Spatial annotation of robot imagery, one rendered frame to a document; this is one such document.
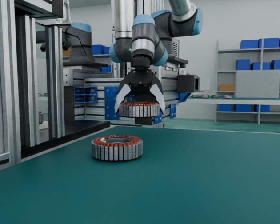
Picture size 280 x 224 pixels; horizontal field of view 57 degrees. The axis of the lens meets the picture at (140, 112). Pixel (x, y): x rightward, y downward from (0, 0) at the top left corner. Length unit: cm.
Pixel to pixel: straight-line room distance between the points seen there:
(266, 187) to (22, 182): 38
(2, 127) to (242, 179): 44
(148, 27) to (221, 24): 661
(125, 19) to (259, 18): 662
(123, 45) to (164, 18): 37
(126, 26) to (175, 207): 77
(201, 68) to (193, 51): 51
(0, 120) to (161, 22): 94
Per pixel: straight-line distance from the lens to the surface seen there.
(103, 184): 42
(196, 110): 733
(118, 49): 100
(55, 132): 70
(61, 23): 166
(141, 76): 77
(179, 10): 121
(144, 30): 86
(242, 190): 42
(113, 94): 137
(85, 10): 862
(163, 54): 96
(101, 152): 53
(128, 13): 102
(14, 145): 57
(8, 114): 54
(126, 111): 68
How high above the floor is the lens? 90
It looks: 6 degrees down
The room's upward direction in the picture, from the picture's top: straight up
